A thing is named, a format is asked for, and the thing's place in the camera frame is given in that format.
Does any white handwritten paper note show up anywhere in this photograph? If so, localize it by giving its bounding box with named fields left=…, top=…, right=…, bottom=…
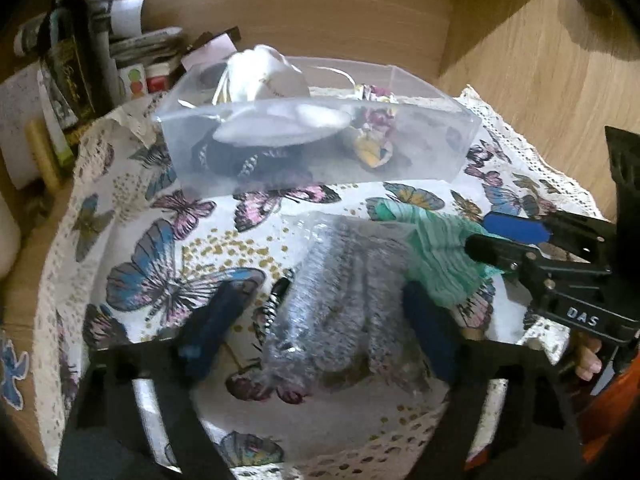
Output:
left=0, top=63, right=43, bottom=190

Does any stack of papers and books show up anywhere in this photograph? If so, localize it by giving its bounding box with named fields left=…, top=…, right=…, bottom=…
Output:
left=12, top=0, right=241, bottom=106

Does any floral patterned cloth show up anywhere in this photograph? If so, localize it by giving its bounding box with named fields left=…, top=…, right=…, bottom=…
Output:
left=343, top=84, right=399, bottom=170

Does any white drawstring pouch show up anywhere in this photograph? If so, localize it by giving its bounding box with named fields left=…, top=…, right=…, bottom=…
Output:
left=212, top=44, right=352, bottom=148

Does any butterfly print lace tablecloth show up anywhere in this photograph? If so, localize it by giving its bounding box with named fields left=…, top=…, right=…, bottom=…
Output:
left=34, top=88, right=599, bottom=479

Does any grey knit item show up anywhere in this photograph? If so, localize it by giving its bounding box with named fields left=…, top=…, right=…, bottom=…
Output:
left=262, top=211, right=428, bottom=394

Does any clear plastic storage bin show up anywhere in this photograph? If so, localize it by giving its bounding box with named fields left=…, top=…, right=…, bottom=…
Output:
left=154, top=56, right=480, bottom=197

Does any white cylindrical roll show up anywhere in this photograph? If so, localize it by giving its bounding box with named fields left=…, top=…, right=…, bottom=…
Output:
left=0, top=196, right=22, bottom=280

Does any black white striped hair tie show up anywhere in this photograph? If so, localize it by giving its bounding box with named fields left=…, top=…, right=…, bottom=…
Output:
left=259, top=276, right=294, bottom=346

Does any dark wine bottle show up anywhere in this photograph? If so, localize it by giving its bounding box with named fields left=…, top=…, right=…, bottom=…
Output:
left=38, top=0, right=108, bottom=122

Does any person's hand on gripper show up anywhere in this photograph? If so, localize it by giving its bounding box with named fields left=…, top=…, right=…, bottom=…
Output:
left=575, top=333, right=602, bottom=382

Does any yellow tube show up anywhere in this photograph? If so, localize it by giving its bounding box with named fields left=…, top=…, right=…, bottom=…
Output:
left=25, top=118, right=62, bottom=195

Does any small pink white box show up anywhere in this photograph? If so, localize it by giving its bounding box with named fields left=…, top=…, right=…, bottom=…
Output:
left=181, top=34, right=236, bottom=70

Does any green knit cloth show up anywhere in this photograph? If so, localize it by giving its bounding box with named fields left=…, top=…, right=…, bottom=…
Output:
left=367, top=197, right=502, bottom=309

